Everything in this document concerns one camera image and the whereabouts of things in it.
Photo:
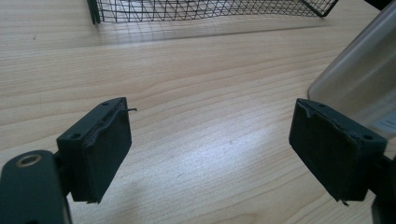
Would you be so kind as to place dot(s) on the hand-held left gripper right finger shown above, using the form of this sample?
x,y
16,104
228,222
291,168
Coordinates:
x,y
330,152

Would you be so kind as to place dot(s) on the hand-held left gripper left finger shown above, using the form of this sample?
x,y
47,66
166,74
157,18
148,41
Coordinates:
x,y
99,152

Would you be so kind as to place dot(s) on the translucent plastic container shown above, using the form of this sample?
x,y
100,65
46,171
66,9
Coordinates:
x,y
361,77

